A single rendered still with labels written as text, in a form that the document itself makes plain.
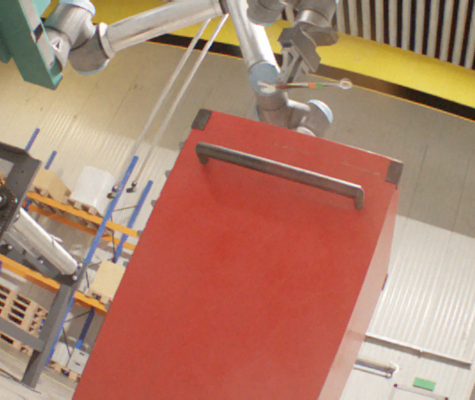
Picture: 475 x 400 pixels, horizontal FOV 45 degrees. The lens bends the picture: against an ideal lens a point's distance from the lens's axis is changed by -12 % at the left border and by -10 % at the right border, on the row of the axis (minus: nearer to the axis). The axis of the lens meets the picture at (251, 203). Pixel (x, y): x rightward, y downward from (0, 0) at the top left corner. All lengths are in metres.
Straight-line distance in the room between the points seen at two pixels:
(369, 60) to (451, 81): 1.37
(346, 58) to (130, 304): 8.85
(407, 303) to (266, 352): 10.82
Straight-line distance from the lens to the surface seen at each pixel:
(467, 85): 9.83
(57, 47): 2.14
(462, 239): 12.54
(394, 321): 11.86
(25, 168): 3.24
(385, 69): 9.82
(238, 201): 1.30
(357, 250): 1.24
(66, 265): 3.78
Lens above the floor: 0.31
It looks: 20 degrees up
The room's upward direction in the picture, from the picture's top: 23 degrees clockwise
